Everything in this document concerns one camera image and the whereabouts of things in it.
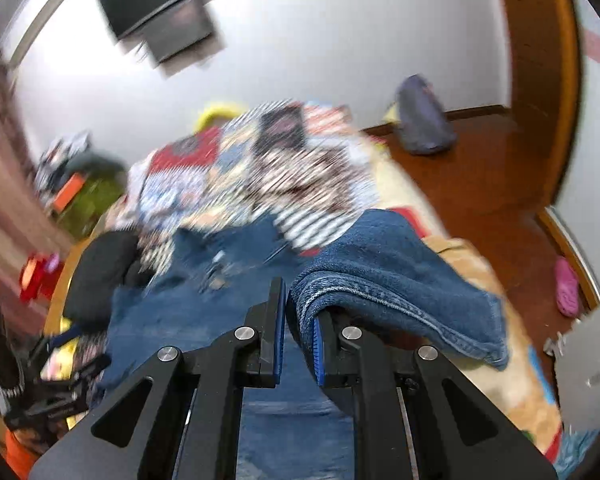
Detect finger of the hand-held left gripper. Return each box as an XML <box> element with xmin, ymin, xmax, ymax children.
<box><xmin>55</xmin><ymin>352</ymin><xmax>112</xmax><ymax>401</ymax></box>

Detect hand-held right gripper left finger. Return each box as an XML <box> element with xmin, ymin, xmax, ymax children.
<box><xmin>27</xmin><ymin>276</ymin><xmax>287</xmax><ymax>480</ymax></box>

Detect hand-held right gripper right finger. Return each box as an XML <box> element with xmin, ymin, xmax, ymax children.
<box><xmin>312</xmin><ymin>310</ymin><xmax>561</xmax><ymax>480</ymax></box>

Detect blue denim jeans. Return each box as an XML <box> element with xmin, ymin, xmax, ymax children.
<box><xmin>97</xmin><ymin>208</ymin><xmax>511</xmax><ymax>480</ymax></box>

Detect orange cloth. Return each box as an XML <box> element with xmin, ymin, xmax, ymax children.
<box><xmin>4</xmin><ymin>430</ymin><xmax>43</xmax><ymax>480</ymax></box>

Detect black cloth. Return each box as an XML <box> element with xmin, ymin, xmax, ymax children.
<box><xmin>67</xmin><ymin>230</ymin><xmax>151</xmax><ymax>326</ymax></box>

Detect red plush toy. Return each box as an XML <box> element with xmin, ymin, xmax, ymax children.
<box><xmin>19</xmin><ymin>254</ymin><xmax>63</xmax><ymax>303</ymax></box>

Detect green cloth covered table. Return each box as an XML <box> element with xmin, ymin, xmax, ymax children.
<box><xmin>60</xmin><ymin>180</ymin><xmax>127</xmax><ymax>237</ymax></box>

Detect orange box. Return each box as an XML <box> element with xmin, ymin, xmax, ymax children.
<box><xmin>52</xmin><ymin>172</ymin><xmax>88</xmax><ymax>211</ymax></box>

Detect striped pink brown curtain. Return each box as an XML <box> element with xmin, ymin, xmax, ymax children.
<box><xmin>0</xmin><ymin>55</ymin><xmax>76</xmax><ymax>311</ymax></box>

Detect beige printed bedsheet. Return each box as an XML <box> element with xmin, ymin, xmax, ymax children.
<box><xmin>380</xmin><ymin>152</ymin><xmax>568</xmax><ymax>463</ymax></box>

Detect pile of papers and clutter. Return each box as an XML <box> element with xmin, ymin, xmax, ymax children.
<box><xmin>35</xmin><ymin>132</ymin><xmax>126</xmax><ymax>186</ymax></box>

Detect yellow padded tube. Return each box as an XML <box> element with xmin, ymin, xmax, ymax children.
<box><xmin>195</xmin><ymin>101</ymin><xmax>246</xmax><ymax>132</ymax></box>

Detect grey blue bag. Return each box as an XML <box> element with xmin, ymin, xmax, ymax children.
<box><xmin>395</xmin><ymin>75</ymin><xmax>458</xmax><ymax>156</ymax></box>

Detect pink slipper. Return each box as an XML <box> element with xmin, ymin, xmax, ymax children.
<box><xmin>554</xmin><ymin>256</ymin><xmax>581</xmax><ymax>317</ymax></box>

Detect grey board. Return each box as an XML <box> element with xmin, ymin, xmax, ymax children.
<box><xmin>552</xmin><ymin>285</ymin><xmax>600</xmax><ymax>431</ymax></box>

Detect small black wall monitor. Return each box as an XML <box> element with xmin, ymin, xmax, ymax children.
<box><xmin>140</xmin><ymin>0</ymin><xmax>222</xmax><ymax>70</ymax></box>

